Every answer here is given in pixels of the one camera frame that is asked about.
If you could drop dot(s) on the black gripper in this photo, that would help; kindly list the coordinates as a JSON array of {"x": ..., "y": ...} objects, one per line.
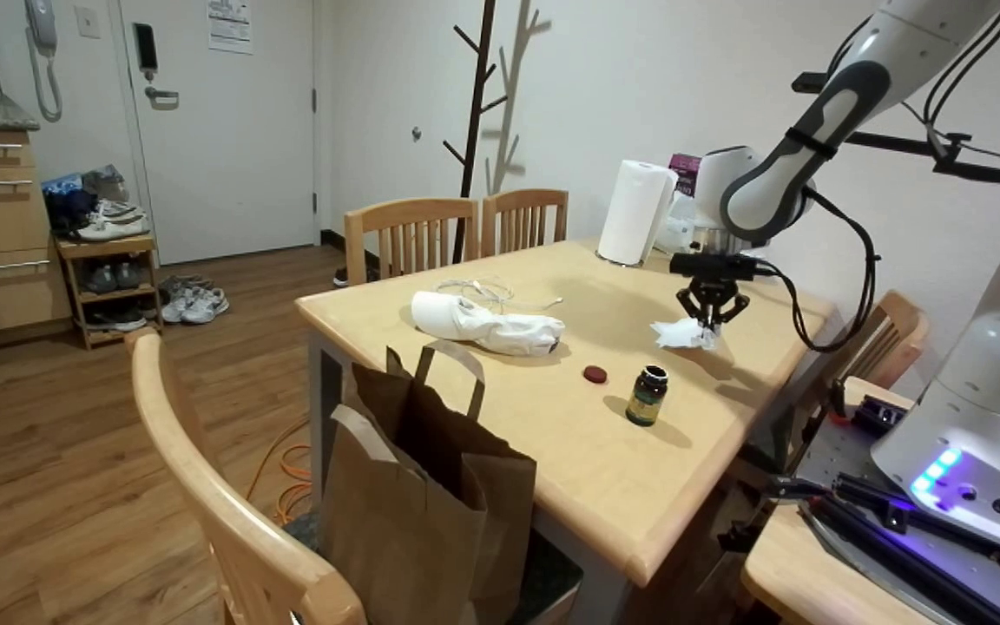
[{"x": 715, "y": 293}]

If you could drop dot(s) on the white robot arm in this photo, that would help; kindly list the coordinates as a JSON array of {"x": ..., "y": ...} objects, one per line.
[{"x": 826, "y": 126}]

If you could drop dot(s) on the white paper towel roll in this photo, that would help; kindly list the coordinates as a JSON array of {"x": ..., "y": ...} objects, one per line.
[{"x": 636, "y": 212}]

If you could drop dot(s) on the dark bottle with label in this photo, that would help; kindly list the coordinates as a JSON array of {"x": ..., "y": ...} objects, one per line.
[{"x": 646, "y": 398}]

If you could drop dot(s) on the small red bottle cap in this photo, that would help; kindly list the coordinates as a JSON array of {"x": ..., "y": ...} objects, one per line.
[{"x": 597, "y": 372}]

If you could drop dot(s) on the wooden chair beside robot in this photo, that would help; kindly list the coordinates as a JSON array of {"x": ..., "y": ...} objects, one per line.
[{"x": 886, "y": 334}]

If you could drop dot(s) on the black orange bar clamp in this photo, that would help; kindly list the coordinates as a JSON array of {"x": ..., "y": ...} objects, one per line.
[
  {"x": 869, "y": 414},
  {"x": 799, "y": 509}
]

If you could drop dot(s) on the wooden slatted chair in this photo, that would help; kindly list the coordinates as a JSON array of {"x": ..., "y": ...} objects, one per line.
[
  {"x": 408, "y": 237},
  {"x": 521, "y": 220}
]

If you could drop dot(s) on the white cloth bundle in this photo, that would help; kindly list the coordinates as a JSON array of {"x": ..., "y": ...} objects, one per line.
[{"x": 488, "y": 328}]

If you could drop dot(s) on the dark robot mounting plate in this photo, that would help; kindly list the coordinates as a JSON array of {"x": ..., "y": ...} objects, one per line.
[{"x": 905, "y": 551}]

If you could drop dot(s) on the dark branch coat rack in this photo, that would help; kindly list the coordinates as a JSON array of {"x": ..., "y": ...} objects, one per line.
[{"x": 475, "y": 117}]

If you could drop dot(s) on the brown paper bag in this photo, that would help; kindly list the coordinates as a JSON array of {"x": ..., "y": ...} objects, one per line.
[{"x": 408, "y": 509}]

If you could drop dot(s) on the white door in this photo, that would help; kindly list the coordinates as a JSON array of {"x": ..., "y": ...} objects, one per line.
[{"x": 234, "y": 151}]

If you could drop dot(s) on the white sneaker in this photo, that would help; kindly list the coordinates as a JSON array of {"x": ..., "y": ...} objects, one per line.
[
  {"x": 175, "y": 290},
  {"x": 208, "y": 305}
]

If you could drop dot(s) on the light wooden chair curved back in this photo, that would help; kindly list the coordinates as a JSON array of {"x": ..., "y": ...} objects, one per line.
[{"x": 216, "y": 499}]

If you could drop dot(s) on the white paper notice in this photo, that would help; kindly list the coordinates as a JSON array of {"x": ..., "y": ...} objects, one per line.
[{"x": 232, "y": 21}]

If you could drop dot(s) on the dark shoes pair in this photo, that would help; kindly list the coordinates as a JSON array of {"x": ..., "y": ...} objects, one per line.
[{"x": 116, "y": 276}]

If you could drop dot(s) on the wooden shoe rack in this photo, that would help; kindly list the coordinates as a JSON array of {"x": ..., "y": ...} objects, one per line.
[{"x": 112, "y": 296}]

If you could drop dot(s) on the white sneakers pair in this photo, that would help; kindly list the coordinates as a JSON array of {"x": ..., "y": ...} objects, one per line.
[{"x": 112, "y": 220}]

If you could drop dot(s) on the dark blue bag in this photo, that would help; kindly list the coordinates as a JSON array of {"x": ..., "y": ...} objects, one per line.
[{"x": 69, "y": 202}]

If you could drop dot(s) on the wooden kitchen cabinet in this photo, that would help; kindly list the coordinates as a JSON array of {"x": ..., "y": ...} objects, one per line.
[{"x": 8, "y": 229}]

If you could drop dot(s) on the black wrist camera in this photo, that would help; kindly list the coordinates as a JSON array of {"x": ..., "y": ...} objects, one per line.
[{"x": 711, "y": 264}]

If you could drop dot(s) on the black camera mount rod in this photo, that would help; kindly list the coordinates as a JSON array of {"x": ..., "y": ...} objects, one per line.
[{"x": 987, "y": 164}]

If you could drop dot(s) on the white light switch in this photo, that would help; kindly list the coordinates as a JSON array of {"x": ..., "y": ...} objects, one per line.
[{"x": 89, "y": 21}]

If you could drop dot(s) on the white wall phone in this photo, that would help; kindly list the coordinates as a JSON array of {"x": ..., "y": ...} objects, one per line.
[{"x": 43, "y": 46}]

